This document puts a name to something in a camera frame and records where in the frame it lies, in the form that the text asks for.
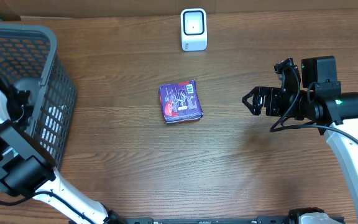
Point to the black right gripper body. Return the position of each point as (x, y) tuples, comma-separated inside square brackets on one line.
[(278, 102)]

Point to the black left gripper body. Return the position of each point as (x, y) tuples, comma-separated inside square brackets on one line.
[(23, 109)]

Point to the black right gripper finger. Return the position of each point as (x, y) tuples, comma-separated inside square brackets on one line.
[(252, 94), (252, 107)]

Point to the purple sanitary pad pack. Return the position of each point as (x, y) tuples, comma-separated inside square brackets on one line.
[(180, 102)]

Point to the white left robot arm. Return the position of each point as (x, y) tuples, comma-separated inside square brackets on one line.
[(28, 168)]

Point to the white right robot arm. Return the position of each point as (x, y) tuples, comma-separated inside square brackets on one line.
[(311, 97)]

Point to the white barcode scanner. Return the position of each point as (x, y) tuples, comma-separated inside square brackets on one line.
[(194, 33)]

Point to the white packet in basket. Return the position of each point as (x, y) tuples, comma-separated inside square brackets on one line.
[(51, 121)]

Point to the grey plastic mesh basket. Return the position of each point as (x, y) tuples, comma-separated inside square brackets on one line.
[(29, 61)]

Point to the brown cardboard backdrop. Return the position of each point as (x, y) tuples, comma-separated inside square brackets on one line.
[(11, 10)]

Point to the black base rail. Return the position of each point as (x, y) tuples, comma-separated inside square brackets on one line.
[(258, 220)]

